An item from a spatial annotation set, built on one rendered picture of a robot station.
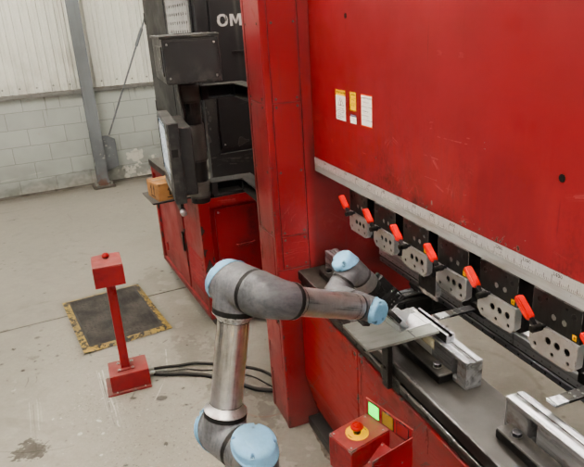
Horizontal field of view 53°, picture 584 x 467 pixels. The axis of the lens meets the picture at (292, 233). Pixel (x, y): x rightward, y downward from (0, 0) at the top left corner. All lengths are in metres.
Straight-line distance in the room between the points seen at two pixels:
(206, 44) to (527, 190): 1.54
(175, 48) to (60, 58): 5.74
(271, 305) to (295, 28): 1.42
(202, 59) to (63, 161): 5.96
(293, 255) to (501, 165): 1.38
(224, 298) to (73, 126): 6.98
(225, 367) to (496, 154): 0.87
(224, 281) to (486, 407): 0.88
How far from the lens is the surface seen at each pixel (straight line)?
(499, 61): 1.52
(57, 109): 8.28
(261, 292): 1.37
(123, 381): 3.60
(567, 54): 1.37
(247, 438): 1.54
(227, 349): 1.51
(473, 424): 1.80
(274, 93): 2.49
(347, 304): 1.57
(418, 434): 2.02
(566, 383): 1.97
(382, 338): 1.92
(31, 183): 8.40
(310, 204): 2.64
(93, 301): 4.80
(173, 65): 2.54
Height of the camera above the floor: 1.98
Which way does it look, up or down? 20 degrees down
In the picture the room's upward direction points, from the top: 4 degrees counter-clockwise
